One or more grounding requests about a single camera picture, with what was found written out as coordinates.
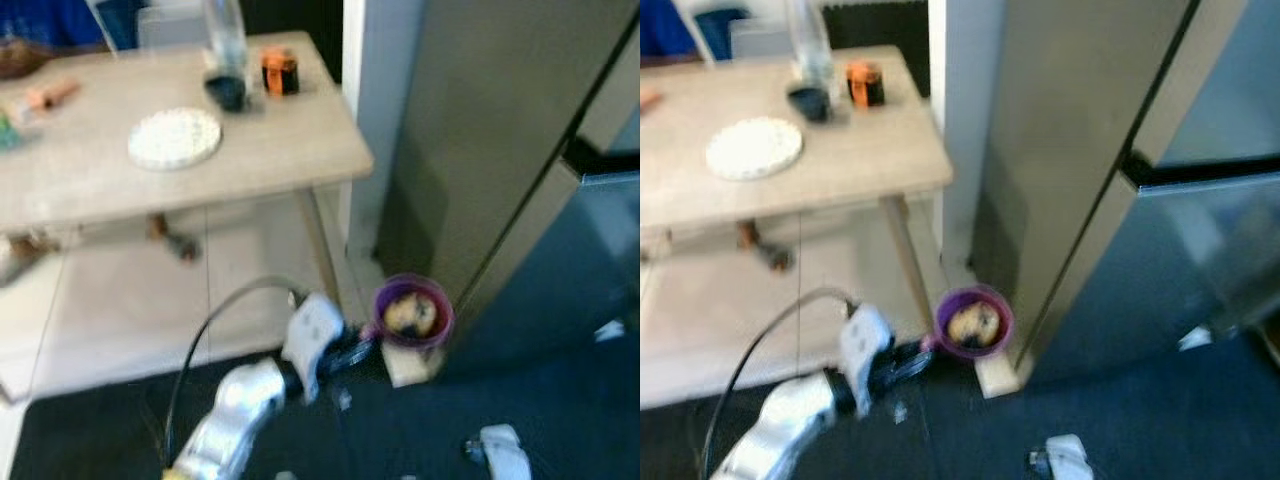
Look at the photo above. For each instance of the purple cup with food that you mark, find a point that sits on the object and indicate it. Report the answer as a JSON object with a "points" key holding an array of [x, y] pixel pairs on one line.
{"points": [[413, 315], [973, 325]]}

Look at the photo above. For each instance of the pale fridge platform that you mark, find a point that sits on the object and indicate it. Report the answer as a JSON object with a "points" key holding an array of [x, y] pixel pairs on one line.
{"points": [[410, 367], [997, 377]]}

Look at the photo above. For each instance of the grey fridge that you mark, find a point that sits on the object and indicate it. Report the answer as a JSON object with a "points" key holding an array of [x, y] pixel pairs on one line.
{"points": [[470, 100], [1060, 100]]}

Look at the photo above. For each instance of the black floor mat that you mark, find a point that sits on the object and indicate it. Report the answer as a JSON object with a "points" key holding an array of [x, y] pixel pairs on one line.
{"points": [[450, 420], [1150, 420]]}

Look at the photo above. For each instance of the floral print plate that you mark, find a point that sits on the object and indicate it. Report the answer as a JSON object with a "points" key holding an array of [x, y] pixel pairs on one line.
{"points": [[754, 149], [175, 138]]}

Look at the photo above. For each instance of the dark green cup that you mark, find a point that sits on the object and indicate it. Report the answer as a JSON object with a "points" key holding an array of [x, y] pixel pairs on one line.
{"points": [[808, 105], [227, 93]]}

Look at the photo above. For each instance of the orange black device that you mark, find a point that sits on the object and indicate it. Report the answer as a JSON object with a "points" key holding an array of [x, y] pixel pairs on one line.
{"points": [[280, 73], [865, 85]]}

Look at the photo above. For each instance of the black foam puzzle mat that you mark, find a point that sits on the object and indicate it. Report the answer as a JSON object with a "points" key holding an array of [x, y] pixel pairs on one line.
{"points": [[290, 25], [880, 30]]}

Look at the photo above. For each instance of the tall clear plastic bottle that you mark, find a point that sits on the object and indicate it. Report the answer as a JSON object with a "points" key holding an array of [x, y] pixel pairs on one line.
{"points": [[808, 40], [225, 35]]}

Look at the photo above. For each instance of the grey chair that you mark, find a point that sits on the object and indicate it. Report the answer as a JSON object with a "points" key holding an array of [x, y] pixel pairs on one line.
{"points": [[770, 40], [175, 28]]}

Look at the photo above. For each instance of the blue bin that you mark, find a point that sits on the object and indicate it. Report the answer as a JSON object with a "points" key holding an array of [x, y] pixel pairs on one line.
{"points": [[720, 35]]}

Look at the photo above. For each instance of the person in blue shirt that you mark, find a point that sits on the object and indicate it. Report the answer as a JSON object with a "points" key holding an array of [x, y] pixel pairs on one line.
{"points": [[665, 25], [40, 20]]}

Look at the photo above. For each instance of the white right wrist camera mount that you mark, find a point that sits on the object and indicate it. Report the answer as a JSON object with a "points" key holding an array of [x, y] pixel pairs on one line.
{"points": [[505, 455], [1068, 462]]}

